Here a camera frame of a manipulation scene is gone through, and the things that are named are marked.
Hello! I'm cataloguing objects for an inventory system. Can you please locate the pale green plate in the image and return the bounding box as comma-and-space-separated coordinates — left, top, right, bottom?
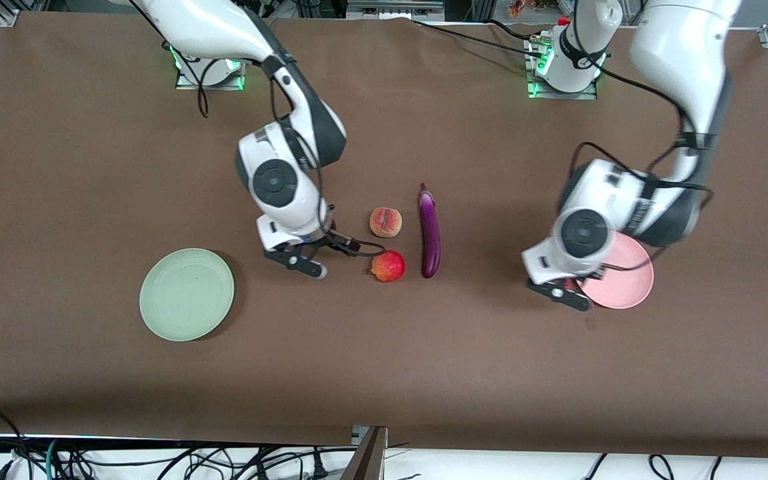
139, 248, 235, 342

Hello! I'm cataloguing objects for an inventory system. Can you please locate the aluminium frame post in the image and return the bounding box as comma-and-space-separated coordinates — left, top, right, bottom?
341, 425, 389, 480

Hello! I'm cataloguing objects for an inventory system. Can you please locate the purple eggplant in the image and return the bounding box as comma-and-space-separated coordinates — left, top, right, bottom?
419, 183, 442, 279

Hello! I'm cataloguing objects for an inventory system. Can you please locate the black cable across table cover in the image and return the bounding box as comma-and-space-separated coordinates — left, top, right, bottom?
411, 19, 545, 57

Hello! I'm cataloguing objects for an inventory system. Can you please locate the brown table cover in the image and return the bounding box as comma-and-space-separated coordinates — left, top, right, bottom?
0, 12, 768, 461

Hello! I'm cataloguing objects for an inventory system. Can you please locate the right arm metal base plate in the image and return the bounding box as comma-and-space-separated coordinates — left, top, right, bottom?
175, 57, 246, 91

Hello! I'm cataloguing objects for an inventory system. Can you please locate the grey network switch box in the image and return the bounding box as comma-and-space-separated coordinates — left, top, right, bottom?
346, 0, 445, 21

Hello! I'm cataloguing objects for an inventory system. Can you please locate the red round fruit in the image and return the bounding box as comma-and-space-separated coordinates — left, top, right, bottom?
367, 250, 407, 283

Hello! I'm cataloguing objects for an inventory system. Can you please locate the peach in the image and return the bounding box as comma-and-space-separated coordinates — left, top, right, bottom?
369, 207, 403, 239

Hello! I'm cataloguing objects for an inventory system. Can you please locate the teal floor cable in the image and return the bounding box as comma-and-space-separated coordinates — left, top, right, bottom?
43, 437, 61, 480

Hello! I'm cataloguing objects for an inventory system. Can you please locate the pink plate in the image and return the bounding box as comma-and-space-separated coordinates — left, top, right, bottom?
576, 232, 655, 310

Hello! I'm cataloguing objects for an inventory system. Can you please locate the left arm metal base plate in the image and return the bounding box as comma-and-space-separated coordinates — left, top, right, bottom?
527, 40, 599, 101

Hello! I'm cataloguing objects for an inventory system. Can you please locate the orange toy pile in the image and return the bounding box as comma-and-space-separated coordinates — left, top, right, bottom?
507, 0, 561, 19

